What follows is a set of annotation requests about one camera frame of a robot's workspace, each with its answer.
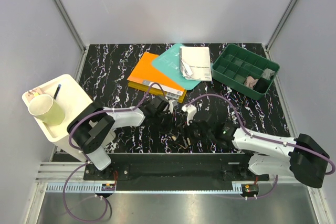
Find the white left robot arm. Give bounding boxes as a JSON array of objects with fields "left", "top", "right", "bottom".
[{"left": 67, "top": 96, "right": 178, "bottom": 180}]

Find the blue black pen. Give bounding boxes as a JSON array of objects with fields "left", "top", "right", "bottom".
[{"left": 53, "top": 84, "right": 61, "bottom": 100}]

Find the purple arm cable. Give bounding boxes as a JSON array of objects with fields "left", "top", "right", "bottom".
[
  {"left": 64, "top": 82, "right": 169, "bottom": 221},
  {"left": 183, "top": 94, "right": 336, "bottom": 200}
]

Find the grey underwear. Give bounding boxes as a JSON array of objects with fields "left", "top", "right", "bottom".
[{"left": 261, "top": 68, "right": 275, "bottom": 80}]

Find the teal plastic board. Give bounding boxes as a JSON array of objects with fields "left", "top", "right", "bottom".
[{"left": 152, "top": 44, "right": 205, "bottom": 90}]

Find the pink rolled underwear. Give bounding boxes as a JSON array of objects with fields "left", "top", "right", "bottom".
[{"left": 244, "top": 76, "right": 259, "bottom": 89}]

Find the pink sticky note pad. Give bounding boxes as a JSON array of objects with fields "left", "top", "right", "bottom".
[{"left": 25, "top": 87, "right": 44, "bottom": 103}]

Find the green paper cup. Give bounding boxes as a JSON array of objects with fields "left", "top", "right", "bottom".
[{"left": 28, "top": 94, "right": 65, "bottom": 126}]

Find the beige underwear navy trim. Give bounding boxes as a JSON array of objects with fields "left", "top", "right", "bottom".
[{"left": 171, "top": 134, "right": 191, "bottom": 149}]

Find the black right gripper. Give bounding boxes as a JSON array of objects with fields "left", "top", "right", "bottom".
[{"left": 175, "top": 119, "right": 213, "bottom": 148}]

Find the yellow binder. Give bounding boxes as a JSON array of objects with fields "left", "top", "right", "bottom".
[{"left": 128, "top": 81, "right": 186, "bottom": 103}]

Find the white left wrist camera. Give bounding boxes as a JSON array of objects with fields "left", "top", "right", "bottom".
[{"left": 167, "top": 99, "right": 178, "bottom": 114}]

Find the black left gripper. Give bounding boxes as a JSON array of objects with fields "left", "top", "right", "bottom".
[{"left": 153, "top": 111, "right": 178, "bottom": 138}]

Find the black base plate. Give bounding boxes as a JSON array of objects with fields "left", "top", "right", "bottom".
[{"left": 83, "top": 153, "right": 269, "bottom": 193}]

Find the cream plastic bin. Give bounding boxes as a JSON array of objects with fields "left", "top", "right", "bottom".
[{"left": 22, "top": 74, "right": 92, "bottom": 162}]

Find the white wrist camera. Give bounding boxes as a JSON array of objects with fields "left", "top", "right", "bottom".
[
  {"left": 167, "top": 99, "right": 178, "bottom": 114},
  {"left": 182, "top": 105, "right": 197, "bottom": 125}
]

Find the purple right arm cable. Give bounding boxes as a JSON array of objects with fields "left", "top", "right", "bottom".
[{"left": 183, "top": 94, "right": 336, "bottom": 200}]

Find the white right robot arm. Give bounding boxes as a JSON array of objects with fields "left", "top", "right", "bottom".
[{"left": 184, "top": 112, "right": 329, "bottom": 188}]

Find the green compartment tray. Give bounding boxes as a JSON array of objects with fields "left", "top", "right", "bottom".
[{"left": 212, "top": 44, "right": 280, "bottom": 101}]

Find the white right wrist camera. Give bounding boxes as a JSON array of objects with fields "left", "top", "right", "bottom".
[{"left": 182, "top": 105, "right": 197, "bottom": 125}]

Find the orange folder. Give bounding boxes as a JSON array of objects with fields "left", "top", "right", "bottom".
[{"left": 127, "top": 52, "right": 185, "bottom": 97}]

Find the white Canon safety booklet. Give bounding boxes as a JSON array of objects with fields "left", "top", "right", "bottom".
[{"left": 179, "top": 46, "right": 212, "bottom": 82}]

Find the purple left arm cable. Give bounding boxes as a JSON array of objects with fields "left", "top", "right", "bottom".
[{"left": 64, "top": 82, "right": 169, "bottom": 221}]

